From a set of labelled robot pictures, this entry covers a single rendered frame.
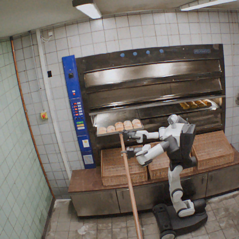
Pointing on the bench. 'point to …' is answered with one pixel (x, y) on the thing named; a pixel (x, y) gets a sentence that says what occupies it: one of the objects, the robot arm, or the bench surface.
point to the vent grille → (88, 159)
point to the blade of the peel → (115, 127)
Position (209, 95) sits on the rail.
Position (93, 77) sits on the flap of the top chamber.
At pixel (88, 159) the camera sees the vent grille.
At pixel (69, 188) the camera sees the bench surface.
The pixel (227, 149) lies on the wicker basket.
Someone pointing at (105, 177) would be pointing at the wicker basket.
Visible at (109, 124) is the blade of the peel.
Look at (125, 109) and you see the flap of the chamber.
